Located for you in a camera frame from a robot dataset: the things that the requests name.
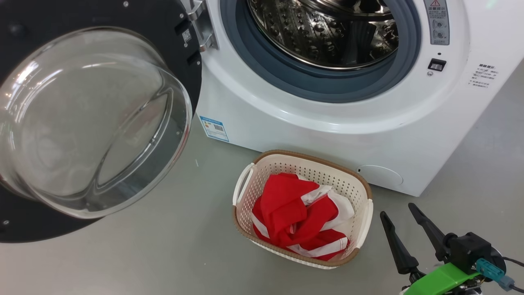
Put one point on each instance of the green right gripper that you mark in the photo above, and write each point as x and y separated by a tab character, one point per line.
440	280

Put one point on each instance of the red and white jersey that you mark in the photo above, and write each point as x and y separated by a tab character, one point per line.
286	209

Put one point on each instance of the black washing machine door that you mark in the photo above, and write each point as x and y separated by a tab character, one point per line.
82	123

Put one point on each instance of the white front-load washing machine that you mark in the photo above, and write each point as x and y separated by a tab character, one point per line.
311	127

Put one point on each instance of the cream perforated laundry basket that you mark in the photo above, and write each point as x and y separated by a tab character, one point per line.
262	180

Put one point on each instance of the black door lock slot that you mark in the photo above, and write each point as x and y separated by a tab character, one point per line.
437	65

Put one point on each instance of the grey rubber door gasket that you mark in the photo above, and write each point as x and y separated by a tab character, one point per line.
254	57

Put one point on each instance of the metal door hinge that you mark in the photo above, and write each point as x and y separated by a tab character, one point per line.
202	24

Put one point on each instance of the round white filter cover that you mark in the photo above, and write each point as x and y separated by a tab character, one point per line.
381	176

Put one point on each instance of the small printed text sticker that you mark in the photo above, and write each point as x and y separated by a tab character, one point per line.
483	76

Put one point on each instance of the grey warning label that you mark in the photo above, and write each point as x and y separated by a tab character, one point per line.
437	22

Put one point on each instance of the perforated steel drum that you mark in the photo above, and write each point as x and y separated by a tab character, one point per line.
319	37

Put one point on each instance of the blue energy label sticker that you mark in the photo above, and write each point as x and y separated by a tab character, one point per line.
214	128

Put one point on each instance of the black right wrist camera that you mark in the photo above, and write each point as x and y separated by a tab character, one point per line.
468	250

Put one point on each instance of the teal right camera connector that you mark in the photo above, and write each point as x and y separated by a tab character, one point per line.
491	272

